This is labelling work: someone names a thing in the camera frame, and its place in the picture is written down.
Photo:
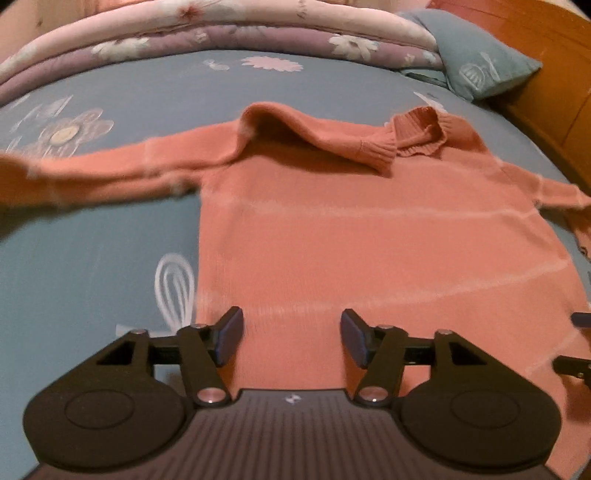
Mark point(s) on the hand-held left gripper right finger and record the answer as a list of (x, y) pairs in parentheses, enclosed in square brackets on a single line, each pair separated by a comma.
[(355, 339)]

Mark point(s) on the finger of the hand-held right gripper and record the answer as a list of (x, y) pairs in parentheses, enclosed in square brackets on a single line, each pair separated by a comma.
[(582, 319), (575, 365)]

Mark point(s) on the blue printed pillow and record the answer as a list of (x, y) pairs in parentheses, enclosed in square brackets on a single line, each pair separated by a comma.
[(480, 50)]

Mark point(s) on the flat blue pillow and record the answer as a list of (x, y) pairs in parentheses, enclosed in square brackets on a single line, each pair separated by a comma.
[(427, 77)]

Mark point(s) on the wooden headboard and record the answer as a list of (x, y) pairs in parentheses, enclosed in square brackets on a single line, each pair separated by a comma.
[(554, 69)]

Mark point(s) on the orange striped knit sweater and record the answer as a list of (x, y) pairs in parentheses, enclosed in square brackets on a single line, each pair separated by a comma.
[(346, 230)]

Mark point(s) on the folded pink purple floral quilt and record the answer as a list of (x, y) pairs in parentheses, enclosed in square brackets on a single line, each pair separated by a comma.
[(231, 27)]

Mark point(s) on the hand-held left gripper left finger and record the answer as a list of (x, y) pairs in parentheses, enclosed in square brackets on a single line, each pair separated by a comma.
[(229, 337)]

